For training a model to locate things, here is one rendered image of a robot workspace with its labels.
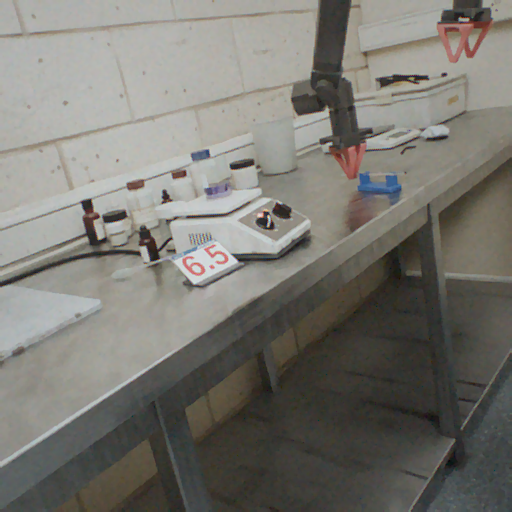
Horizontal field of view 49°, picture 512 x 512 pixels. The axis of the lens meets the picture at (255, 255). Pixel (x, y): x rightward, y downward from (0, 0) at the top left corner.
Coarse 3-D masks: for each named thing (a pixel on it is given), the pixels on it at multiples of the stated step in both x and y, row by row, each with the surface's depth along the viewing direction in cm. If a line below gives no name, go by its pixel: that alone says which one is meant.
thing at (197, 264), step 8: (208, 248) 88; (216, 248) 89; (184, 256) 86; (192, 256) 86; (200, 256) 87; (208, 256) 87; (216, 256) 88; (224, 256) 88; (184, 264) 85; (192, 264) 85; (200, 264) 86; (208, 264) 86; (216, 264) 87; (224, 264) 87; (192, 272) 84; (200, 272) 85
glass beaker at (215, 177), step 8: (200, 160) 94; (208, 160) 93; (216, 160) 93; (224, 160) 95; (200, 168) 94; (208, 168) 94; (216, 168) 94; (224, 168) 95; (200, 176) 96; (208, 176) 94; (216, 176) 94; (224, 176) 95; (208, 184) 95; (216, 184) 94; (224, 184) 95; (208, 192) 95; (216, 192) 95; (224, 192) 95; (232, 192) 97; (208, 200) 96
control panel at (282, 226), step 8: (272, 200) 97; (264, 208) 94; (272, 208) 95; (248, 216) 90; (256, 216) 91; (272, 216) 92; (296, 216) 95; (304, 216) 95; (248, 224) 88; (280, 224) 91; (288, 224) 91; (296, 224) 92; (264, 232) 87; (272, 232) 88; (280, 232) 89
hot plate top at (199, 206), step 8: (240, 192) 98; (248, 192) 96; (256, 192) 96; (200, 200) 98; (216, 200) 95; (224, 200) 94; (232, 200) 92; (240, 200) 91; (248, 200) 93; (184, 208) 94; (192, 208) 93; (200, 208) 92; (208, 208) 90; (216, 208) 89; (224, 208) 89; (232, 208) 89
